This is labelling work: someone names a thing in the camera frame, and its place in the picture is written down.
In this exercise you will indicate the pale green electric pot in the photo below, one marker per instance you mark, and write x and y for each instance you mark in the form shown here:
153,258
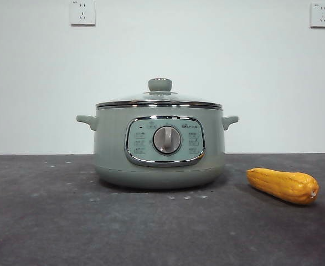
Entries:
109,144

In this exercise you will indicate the glass lid with round knob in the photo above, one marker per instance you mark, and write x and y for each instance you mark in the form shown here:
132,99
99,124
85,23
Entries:
160,84

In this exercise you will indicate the yellow corn cob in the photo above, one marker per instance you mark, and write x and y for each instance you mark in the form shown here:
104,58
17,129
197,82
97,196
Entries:
282,184

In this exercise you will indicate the white wall socket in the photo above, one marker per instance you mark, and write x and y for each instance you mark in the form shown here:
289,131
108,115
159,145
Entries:
82,13
321,16

